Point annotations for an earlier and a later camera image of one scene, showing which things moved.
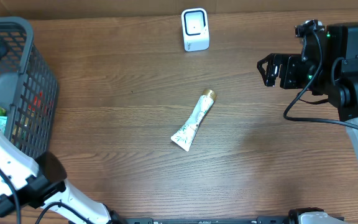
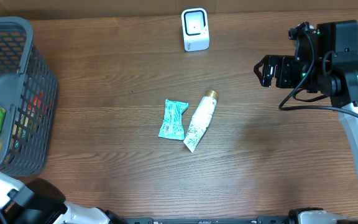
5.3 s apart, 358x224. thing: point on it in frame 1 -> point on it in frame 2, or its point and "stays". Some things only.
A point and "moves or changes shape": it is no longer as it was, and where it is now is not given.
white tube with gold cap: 184,135 moves or changes shape
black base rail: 260,220 stays
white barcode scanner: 196,32 stays
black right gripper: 286,64 stays
